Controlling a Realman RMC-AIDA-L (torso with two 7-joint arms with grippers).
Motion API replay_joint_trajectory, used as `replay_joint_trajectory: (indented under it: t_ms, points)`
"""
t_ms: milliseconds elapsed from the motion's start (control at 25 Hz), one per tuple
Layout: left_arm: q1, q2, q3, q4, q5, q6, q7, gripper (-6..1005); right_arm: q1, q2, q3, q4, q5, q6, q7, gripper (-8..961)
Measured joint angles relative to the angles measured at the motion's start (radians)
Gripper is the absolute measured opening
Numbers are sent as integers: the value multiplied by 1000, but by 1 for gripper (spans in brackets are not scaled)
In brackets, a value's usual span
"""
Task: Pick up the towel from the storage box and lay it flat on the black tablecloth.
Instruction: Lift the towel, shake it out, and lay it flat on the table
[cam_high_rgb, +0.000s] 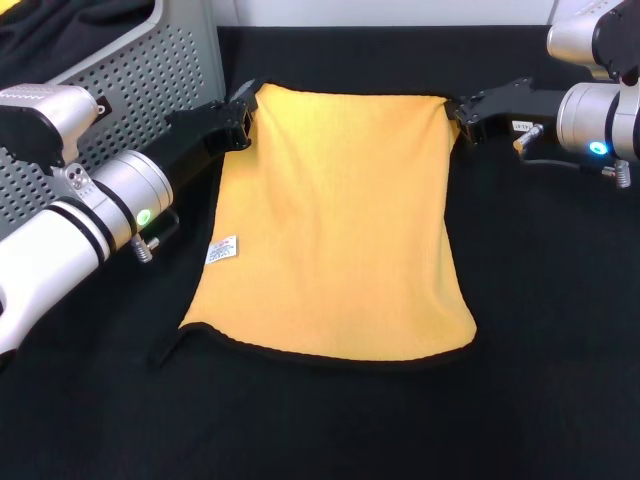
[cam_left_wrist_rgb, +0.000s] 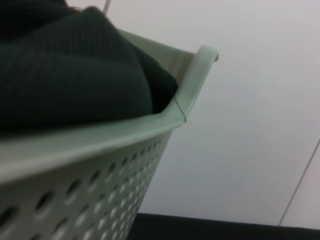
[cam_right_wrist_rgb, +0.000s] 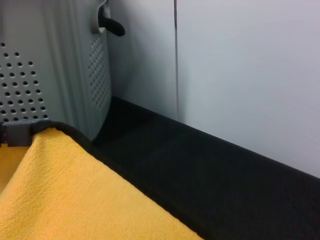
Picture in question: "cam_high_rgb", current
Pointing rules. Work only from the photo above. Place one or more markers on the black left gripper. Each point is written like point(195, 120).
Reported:
point(200, 135)

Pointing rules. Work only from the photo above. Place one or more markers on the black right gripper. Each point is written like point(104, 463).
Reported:
point(520, 105)

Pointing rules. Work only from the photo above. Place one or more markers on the yellow grey towel black trim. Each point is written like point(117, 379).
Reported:
point(325, 200)

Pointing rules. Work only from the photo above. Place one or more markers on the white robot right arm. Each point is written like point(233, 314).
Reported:
point(590, 115)

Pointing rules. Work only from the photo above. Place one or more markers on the grey perforated storage box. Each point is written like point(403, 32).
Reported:
point(165, 65)

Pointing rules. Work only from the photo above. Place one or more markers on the folded yellow towel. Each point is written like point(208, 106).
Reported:
point(7, 3)

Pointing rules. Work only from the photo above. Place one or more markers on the black tablecloth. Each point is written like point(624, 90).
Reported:
point(320, 425)

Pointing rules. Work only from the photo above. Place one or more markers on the black crumpled cloth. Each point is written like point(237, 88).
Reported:
point(75, 35)

